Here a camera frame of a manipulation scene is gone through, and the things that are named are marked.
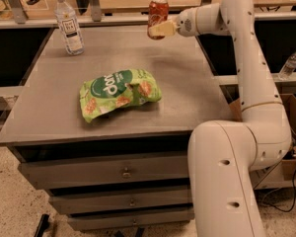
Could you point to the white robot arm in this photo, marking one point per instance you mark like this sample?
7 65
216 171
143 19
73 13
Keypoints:
221 154

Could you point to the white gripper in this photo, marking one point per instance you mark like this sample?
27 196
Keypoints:
185 25

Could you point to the middle drawer knob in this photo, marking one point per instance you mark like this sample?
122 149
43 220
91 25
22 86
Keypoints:
132 203

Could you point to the drawer knob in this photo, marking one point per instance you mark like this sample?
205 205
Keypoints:
132 203
126 173

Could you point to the grey drawer cabinet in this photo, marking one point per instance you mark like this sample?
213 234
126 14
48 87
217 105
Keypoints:
79 164

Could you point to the black floor object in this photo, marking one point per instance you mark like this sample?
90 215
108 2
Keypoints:
42 225

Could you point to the cardboard box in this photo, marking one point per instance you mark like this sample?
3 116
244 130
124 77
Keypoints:
283 174

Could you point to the green chip bag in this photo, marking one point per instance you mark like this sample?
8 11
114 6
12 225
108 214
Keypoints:
121 89

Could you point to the top drawer knob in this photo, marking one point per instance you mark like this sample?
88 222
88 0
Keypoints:
126 173

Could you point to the clear plastic water bottle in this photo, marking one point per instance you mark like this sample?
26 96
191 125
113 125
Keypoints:
68 25

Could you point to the red coke can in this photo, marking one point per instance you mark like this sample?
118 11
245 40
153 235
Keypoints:
158 12

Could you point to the small clear plastic bottle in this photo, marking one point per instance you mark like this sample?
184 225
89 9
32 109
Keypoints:
288 67

